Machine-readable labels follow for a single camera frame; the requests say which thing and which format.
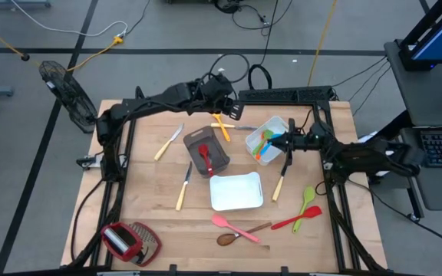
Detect grey translucent plastic bin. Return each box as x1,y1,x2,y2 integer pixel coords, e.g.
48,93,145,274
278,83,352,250
183,126,231,179

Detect orange silicone spoon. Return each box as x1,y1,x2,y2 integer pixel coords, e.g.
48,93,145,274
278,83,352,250
255,132,274,161

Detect white power cable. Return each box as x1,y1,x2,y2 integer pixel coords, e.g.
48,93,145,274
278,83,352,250
12,0,129,38

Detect black floor fan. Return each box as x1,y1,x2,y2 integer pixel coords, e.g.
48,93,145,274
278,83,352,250
38,60,99,134

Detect black coiled floor cable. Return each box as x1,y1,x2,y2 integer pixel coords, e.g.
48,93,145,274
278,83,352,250
247,0,279,91

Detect black power strip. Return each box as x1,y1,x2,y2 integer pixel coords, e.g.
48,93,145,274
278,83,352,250
239,85,335,103

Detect blue silicone spoon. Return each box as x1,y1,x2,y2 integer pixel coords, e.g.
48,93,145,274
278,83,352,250
259,133,283,156

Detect yellow silicone spoon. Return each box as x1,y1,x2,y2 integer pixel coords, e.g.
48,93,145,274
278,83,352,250
212,112,232,143

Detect red steel box grater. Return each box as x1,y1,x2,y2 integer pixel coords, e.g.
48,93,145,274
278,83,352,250
101,221,163,268

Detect white plastic bin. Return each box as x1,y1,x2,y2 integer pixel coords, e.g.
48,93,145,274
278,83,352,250
245,115,292,166
209,171,264,212

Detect black monitor with blue screen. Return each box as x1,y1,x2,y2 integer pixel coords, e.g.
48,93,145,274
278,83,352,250
399,0,442,72

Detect brown wooden spoon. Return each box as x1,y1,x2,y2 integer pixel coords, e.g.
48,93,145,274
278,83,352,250
216,222,273,247

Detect grey equipment cart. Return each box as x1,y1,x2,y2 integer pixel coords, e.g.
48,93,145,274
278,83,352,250
384,40,442,222

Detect red silicone spatula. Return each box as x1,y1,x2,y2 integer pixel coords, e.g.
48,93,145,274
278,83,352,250
269,205,322,231

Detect black arm base cable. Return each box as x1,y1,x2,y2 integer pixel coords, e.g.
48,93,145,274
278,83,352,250
70,178,105,264

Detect thin black cable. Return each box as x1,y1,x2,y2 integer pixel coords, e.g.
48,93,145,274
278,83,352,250
348,61,391,104
352,65,393,117
331,56,389,88

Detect lime green silicone spoon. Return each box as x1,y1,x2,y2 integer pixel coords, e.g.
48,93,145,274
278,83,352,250
292,186,316,235

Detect yellow extension cable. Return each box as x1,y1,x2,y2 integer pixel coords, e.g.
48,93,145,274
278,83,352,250
0,17,125,73

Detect black floor power cable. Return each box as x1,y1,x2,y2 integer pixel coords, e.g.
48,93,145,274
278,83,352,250
349,179,442,252

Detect black cable bundle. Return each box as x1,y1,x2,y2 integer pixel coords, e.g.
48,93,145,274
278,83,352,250
213,0,295,38

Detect red silicone spoon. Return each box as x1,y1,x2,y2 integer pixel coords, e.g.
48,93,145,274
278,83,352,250
198,143,215,176

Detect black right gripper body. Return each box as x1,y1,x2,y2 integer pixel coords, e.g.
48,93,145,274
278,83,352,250
288,118,325,164

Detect white paper sheet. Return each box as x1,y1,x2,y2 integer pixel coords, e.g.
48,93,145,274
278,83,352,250
358,132,404,177

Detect yellow floor cable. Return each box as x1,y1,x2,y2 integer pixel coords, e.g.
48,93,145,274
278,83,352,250
307,0,338,87

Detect pink silicone spoon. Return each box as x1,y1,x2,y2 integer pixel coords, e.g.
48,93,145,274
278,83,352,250
211,213,261,244

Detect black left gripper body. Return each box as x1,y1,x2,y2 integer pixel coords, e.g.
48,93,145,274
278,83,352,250
201,74,237,114

